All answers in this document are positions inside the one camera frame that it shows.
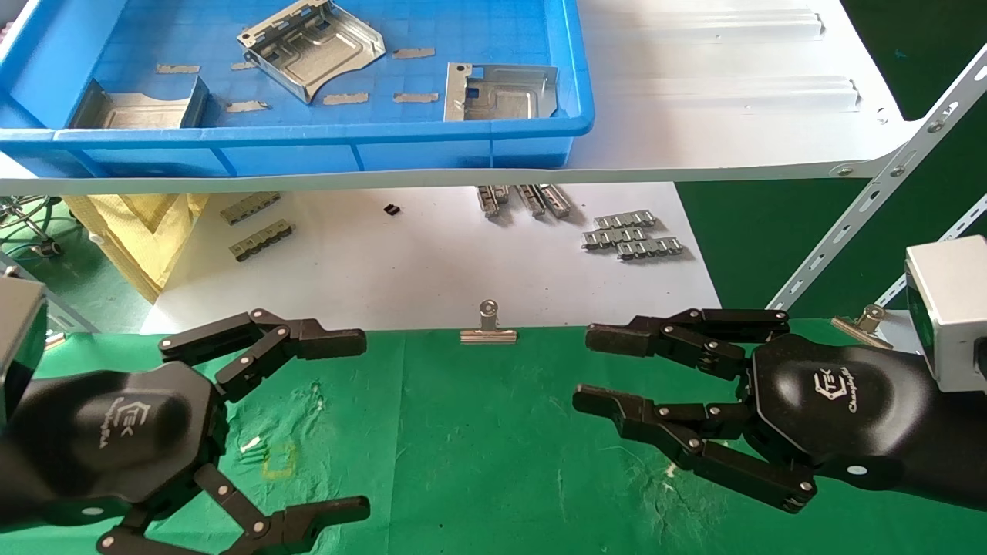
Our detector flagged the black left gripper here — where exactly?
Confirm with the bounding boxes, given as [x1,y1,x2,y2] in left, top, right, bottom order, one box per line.
[9,308,372,555]

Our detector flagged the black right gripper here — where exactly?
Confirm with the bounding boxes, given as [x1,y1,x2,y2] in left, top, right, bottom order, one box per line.
[572,308,939,514]

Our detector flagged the metal bracket with tabbed wall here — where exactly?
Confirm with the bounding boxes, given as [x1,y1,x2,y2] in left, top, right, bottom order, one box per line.
[237,0,386,106]

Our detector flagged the silver link strip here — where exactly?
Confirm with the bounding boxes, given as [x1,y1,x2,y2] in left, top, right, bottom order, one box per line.
[616,237,685,261]
[594,209,659,230]
[582,226,648,250]

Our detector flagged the dark grey link strip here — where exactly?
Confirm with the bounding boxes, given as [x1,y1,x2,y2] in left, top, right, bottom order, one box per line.
[220,191,283,225]
[230,220,296,262]

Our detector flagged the green table cloth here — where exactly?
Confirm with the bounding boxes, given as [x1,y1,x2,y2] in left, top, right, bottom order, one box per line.
[0,316,987,555]

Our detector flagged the yellow plastic bag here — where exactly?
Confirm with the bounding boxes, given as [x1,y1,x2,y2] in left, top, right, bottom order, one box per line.
[65,193,211,302]

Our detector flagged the white metal shelf board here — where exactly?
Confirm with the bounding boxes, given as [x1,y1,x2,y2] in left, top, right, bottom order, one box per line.
[0,0,923,196]

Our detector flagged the blue plastic bin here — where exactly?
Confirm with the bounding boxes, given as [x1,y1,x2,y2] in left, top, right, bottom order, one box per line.
[0,0,597,179]

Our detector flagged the perforated diagonal shelf brace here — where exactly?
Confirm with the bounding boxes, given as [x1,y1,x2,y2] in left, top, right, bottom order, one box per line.
[874,194,987,309]

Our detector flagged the office chair wheel base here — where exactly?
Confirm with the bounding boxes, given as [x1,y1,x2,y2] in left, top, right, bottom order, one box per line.
[0,194,65,260]

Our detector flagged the perforated shelf post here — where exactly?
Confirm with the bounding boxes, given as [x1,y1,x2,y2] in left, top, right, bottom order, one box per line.
[0,254,98,335]
[766,45,987,311]

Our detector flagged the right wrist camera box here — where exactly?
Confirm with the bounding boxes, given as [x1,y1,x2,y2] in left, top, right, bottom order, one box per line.
[904,235,987,392]

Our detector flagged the flat metal bracket with cutout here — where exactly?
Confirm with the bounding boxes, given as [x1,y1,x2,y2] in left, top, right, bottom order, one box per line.
[443,62,560,123]

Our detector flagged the metal bracket with tall sides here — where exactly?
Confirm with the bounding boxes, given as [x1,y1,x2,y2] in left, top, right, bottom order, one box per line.
[69,75,211,130]

